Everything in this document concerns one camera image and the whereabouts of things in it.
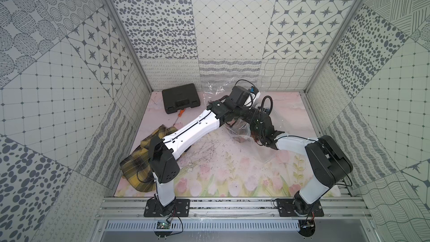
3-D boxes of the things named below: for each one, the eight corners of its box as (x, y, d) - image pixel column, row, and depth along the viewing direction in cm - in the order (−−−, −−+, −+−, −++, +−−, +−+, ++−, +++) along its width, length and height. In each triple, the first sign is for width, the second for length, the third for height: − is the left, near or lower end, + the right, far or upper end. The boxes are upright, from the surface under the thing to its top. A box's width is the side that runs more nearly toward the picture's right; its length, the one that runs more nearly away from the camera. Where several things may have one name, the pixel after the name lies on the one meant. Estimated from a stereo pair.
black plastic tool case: (167, 115, 109) (164, 110, 104) (163, 93, 122) (161, 88, 117) (200, 106, 114) (200, 101, 109) (193, 86, 126) (193, 81, 122)
